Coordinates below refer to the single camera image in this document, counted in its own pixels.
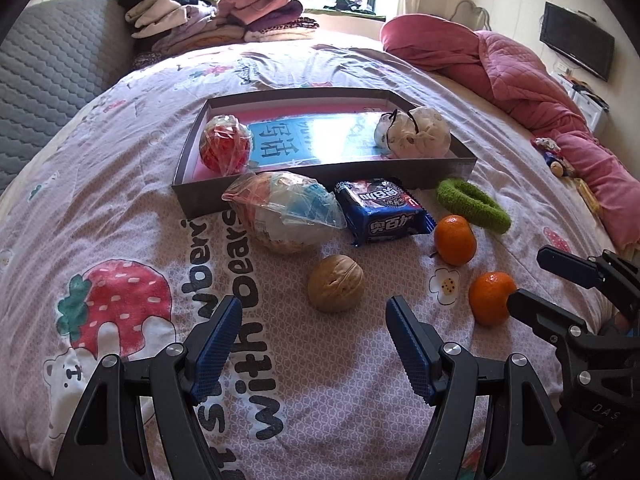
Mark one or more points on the grey quilted headboard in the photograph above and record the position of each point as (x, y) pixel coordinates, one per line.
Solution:
(50, 70)

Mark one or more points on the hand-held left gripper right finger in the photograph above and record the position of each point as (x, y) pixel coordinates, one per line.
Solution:
(407, 345)

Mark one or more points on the yellow packet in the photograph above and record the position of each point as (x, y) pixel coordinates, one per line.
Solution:
(587, 195)

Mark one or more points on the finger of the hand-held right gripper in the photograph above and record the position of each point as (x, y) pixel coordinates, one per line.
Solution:
(565, 266)
(537, 312)

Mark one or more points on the metal heart-shaped chair back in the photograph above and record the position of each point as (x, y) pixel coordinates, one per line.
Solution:
(475, 10)

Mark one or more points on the brown walnut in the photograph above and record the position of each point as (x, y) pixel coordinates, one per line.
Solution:
(335, 285)

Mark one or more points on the pink quilted blanket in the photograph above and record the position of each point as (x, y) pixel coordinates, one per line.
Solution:
(525, 75)

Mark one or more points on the white bagged snack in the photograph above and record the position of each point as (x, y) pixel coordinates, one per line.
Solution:
(420, 132)

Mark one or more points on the grey cardboard box tray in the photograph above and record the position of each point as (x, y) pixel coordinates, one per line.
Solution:
(200, 200)

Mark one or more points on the strawberry printed bed sheet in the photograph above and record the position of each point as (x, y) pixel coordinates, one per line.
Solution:
(125, 210)

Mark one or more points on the black flat television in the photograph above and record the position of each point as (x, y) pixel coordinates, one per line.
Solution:
(575, 40)

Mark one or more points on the red ball in plastic wrap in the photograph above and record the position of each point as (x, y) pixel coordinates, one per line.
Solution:
(225, 146)

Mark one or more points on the dark clothes on windowsill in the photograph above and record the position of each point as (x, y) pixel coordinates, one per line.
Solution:
(350, 5)

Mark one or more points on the green knitted scrunchie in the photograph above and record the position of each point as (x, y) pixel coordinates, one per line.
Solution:
(450, 192)

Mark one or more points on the pile of folded clothes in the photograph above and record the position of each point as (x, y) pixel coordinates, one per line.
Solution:
(225, 15)

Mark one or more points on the blue cookie packet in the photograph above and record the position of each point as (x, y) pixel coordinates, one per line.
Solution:
(385, 215)

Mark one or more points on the small dark blue packet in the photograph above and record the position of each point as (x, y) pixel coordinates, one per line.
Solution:
(561, 166)

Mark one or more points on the white ball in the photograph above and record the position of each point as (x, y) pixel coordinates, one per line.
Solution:
(285, 215)

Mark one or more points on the orange tangerine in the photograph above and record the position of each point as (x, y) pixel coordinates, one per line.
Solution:
(490, 300)
(455, 240)

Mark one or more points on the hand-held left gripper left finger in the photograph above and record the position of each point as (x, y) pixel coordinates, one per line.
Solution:
(220, 345)

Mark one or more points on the small printed scrunchie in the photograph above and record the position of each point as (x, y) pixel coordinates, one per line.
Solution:
(546, 146)

